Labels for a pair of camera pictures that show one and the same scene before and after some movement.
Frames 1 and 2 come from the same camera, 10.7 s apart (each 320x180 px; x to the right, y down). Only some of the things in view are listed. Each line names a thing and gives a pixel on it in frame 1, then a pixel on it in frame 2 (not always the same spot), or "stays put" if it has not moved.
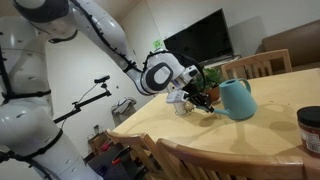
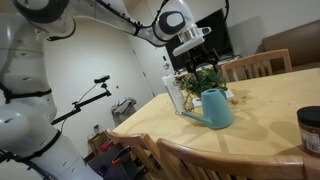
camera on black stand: x=103 y=95 stays put
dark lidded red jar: x=309 y=126 stays put
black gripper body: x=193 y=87 to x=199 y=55
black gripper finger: x=203 y=101 to x=213 y=50
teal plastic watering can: x=237 y=102 to x=215 y=109
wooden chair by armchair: x=257 y=65 stays put
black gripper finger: x=196 y=101 to x=190 y=65
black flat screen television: x=206 y=41 stays put
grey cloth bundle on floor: x=124 y=108 stays put
